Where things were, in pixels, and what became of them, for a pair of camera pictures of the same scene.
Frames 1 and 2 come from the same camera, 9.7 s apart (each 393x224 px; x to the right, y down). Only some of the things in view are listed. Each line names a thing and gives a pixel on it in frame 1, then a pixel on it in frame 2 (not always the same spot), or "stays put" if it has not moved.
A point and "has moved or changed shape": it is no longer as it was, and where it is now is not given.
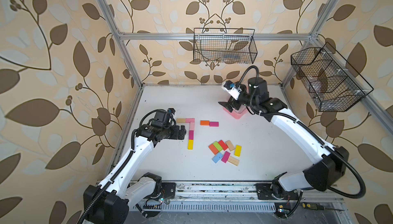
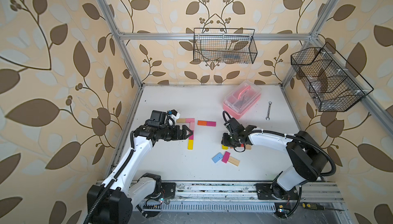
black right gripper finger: (228, 105) to (227, 139)
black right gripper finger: (236, 105) to (236, 143)
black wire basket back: (226, 45) stays put
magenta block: (214, 124) has moved or changed shape
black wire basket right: (333, 84) stays put
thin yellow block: (190, 144) stays put
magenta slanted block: (225, 157) stays put
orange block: (204, 122) has moved or changed shape
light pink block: (192, 126) stays put
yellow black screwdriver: (317, 206) stays put
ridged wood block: (233, 160) stays put
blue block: (217, 157) stays put
